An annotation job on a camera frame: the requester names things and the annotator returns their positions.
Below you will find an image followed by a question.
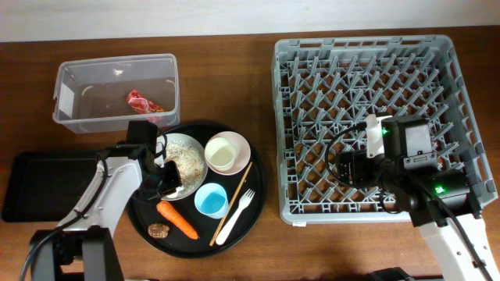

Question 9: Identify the grey dishwasher rack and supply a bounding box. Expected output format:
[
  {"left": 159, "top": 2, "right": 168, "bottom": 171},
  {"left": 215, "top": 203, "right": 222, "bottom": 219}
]
[{"left": 272, "top": 35, "right": 498, "bottom": 226}]

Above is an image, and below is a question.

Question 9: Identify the red snack wrapper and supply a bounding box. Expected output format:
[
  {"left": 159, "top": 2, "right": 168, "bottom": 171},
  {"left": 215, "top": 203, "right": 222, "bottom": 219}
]
[{"left": 126, "top": 90, "right": 165, "bottom": 114}]

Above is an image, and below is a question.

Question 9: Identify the black rectangular tray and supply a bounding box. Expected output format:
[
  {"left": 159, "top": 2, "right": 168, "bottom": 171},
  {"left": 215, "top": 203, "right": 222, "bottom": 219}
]
[{"left": 2, "top": 151, "right": 97, "bottom": 222}]

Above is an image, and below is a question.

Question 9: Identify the light blue cup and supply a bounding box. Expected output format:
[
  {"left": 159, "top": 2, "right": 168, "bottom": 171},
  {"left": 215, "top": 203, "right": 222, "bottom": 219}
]
[{"left": 194, "top": 183, "right": 229, "bottom": 219}]

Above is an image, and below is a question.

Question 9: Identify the brown food lump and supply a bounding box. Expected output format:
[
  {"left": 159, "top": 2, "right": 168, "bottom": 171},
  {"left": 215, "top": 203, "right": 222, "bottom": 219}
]
[{"left": 147, "top": 223, "right": 170, "bottom": 239}]

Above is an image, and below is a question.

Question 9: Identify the white plastic fork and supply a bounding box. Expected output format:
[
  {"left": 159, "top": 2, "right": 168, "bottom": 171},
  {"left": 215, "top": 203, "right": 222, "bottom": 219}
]
[{"left": 216, "top": 189, "right": 255, "bottom": 245}]

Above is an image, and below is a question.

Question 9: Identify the wooden chopstick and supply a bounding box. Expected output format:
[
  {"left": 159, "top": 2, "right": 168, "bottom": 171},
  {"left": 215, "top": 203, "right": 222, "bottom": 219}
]
[{"left": 209, "top": 162, "right": 253, "bottom": 247}]

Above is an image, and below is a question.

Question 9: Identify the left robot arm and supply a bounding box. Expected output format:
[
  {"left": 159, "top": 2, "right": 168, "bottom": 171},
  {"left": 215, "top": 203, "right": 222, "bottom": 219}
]
[{"left": 20, "top": 141, "right": 180, "bottom": 280}]

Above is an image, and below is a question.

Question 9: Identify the round black serving tray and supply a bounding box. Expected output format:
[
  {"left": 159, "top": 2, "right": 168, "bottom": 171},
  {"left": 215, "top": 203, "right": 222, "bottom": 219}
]
[{"left": 126, "top": 146, "right": 266, "bottom": 258}]

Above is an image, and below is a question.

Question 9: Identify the pink bowl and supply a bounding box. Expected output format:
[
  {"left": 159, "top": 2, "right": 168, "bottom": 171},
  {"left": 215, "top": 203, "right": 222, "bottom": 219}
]
[{"left": 205, "top": 131, "right": 251, "bottom": 176}]

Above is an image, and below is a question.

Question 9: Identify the cream white cup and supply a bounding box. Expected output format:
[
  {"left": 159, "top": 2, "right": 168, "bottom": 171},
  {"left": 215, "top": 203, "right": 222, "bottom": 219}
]
[{"left": 205, "top": 137, "right": 236, "bottom": 171}]

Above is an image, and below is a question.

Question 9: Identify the clear plastic bin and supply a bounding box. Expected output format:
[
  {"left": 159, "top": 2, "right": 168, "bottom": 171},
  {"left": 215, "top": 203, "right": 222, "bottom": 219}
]
[{"left": 52, "top": 54, "right": 180, "bottom": 133}]

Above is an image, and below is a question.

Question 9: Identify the grey plate with rice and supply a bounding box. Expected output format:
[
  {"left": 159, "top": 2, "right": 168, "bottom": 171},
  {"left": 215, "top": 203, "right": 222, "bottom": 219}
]
[{"left": 155, "top": 133, "right": 208, "bottom": 201}]

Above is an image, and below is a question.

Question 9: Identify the orange carrot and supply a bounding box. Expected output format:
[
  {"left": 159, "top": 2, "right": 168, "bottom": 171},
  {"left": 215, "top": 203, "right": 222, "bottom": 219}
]
[{"left": 156, "top": 201, "right": 199, "bottom": 240}]

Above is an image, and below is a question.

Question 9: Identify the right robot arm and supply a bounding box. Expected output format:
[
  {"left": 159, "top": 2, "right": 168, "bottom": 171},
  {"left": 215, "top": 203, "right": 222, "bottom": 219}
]
[{"left": 335, "top": 151, "right": 499, "bottom": 280}]

